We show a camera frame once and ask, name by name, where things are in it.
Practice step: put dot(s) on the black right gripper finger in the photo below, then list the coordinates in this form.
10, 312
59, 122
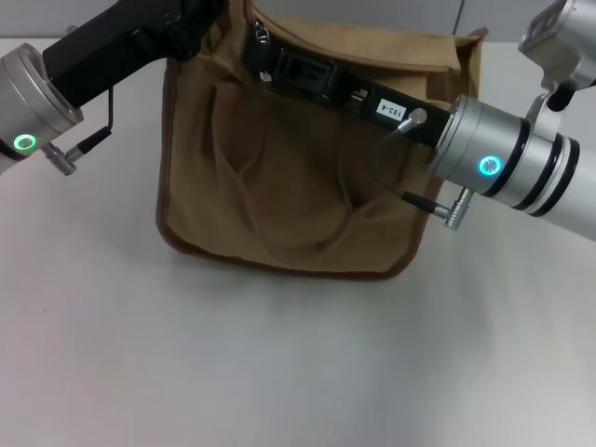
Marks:
263, 46

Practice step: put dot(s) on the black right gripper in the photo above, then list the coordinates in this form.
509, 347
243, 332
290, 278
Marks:
414, 116

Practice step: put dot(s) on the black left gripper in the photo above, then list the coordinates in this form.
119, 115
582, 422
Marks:
102, 51

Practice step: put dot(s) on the silver zipper pull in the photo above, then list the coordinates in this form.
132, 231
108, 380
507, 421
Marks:
264, 77

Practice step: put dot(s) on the khaki fabric food bag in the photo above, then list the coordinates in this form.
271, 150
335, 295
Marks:
302, 186

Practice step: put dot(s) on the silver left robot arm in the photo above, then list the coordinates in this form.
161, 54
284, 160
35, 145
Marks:
28, 93

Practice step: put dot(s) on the silver wrist camera mount bracket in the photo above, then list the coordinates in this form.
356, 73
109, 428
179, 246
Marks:
547, 112

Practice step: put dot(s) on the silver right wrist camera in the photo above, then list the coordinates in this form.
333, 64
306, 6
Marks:
568, 32

